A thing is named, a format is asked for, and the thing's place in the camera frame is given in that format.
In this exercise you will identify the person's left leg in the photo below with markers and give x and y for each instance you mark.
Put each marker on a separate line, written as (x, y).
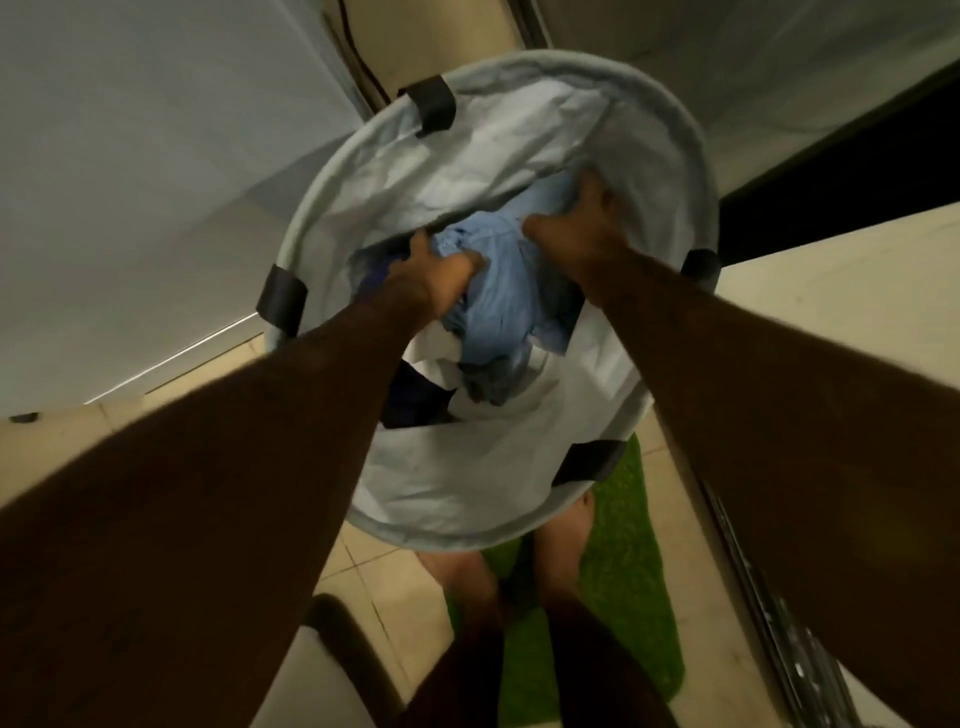
(469, 600)

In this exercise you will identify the light blue garment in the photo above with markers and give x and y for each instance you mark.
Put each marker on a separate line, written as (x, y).
(510, 292)

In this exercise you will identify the white garment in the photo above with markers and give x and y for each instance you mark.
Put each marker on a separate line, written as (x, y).
(435, 358)

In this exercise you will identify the metal sliding door track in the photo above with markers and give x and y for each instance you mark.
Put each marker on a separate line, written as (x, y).
(772, 622)

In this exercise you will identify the person's right forearm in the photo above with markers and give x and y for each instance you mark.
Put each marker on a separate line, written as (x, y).
(795, 420)

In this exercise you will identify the dark blue garment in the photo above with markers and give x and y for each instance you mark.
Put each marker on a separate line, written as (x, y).
(409, 401)

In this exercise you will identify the person's right leg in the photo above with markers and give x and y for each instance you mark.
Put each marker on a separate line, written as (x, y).
(577, 570)

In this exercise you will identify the green grass mat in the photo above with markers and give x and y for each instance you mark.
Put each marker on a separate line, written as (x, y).
(637, 570)

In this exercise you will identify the person's left forearm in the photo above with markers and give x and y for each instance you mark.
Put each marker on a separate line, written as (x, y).
(187, 510)

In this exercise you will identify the person's leg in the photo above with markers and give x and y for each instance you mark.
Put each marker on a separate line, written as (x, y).
(469, 600)
(577, 570)

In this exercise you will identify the person's right hand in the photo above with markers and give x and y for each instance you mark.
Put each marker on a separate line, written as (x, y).
(583, 241)

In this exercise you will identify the person's left thumb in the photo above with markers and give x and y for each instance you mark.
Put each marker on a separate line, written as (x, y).
(466, 265)

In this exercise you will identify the white appliance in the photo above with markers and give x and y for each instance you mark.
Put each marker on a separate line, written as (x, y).
(150, 187)

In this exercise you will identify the grey fabric laundry basket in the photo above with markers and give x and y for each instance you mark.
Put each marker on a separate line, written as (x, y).
(480, 150)

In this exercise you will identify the person's right thumb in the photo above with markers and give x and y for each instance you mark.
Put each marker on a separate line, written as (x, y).
(540, 226)

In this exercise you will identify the person's left hand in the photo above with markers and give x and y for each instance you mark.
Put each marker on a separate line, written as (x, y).
(429, 279)

